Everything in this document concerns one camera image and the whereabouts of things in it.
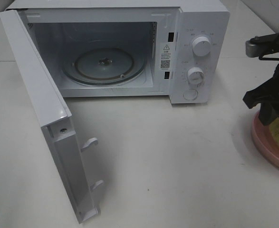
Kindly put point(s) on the white warning label sticker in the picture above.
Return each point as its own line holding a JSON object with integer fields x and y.
{"x": 166, "y": 54}

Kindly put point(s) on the white microwave door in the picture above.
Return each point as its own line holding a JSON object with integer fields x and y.
{"x": 53, "y": 115}

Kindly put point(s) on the white round door button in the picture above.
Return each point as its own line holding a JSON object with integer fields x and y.
{"x": 190, "y": 94}

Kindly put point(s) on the pink round plate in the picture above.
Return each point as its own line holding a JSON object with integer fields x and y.
{"x": 264, "y": 141}

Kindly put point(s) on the white lower timer knob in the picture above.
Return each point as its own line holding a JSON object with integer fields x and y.
{"x": 195, "y": 75}

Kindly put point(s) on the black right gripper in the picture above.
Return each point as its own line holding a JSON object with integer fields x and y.
{"x": 269, "y": 107}

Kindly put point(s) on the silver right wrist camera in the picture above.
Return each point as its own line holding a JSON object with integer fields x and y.
{"x": 253, "y": 48}

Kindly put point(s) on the white upper power knob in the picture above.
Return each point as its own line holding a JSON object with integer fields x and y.
{"x": 201, "y": 45}

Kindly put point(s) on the white microwave oven body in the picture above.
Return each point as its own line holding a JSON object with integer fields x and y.
{"x": 63, "y": 28}

